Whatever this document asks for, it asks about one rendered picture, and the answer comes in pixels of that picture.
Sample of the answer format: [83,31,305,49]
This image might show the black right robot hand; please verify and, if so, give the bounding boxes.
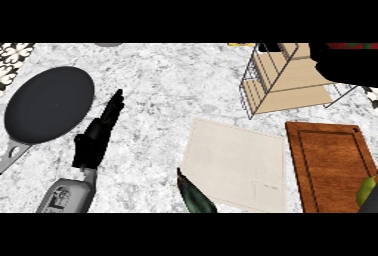
[308,42,378,89]

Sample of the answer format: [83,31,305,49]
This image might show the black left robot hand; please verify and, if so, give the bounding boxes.
[71,88,126,171]

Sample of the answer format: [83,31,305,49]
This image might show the beige placemat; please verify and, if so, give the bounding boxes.
[181,117,288,213]

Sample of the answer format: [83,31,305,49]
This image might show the red and green object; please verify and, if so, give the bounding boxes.
[327,42,378,51]

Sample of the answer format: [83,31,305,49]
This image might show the black frying pan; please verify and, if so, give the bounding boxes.
[0,65,96,175]

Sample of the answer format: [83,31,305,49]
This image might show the dark green vegetable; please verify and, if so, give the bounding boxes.
[176,167,219,214]

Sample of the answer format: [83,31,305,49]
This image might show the black and white patterned mat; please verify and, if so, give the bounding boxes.
[0,42,37,98]

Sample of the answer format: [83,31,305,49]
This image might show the brown wooden cutting board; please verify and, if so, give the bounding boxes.
[284,120,378,214]

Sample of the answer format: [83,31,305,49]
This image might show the yellow-green vegetable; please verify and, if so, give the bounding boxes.
[355,173,378,208]

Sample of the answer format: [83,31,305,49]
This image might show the wire tiered shelf wooden tiers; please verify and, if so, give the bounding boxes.
[238,42,362,121]

